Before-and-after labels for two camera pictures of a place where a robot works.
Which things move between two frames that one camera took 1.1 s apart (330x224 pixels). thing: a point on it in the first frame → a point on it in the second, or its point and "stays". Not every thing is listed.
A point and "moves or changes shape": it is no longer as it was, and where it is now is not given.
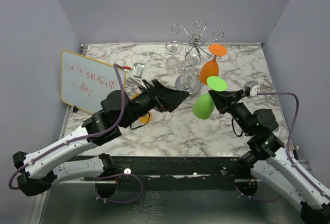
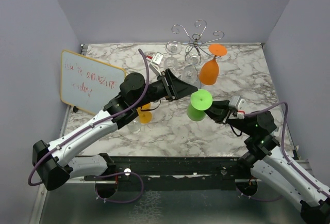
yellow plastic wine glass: x=147 y=118 stays
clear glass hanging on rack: x=172 y=63 stays
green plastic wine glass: x=203 y=105 moves or changes shape
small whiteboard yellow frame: x=84 y=81 stays
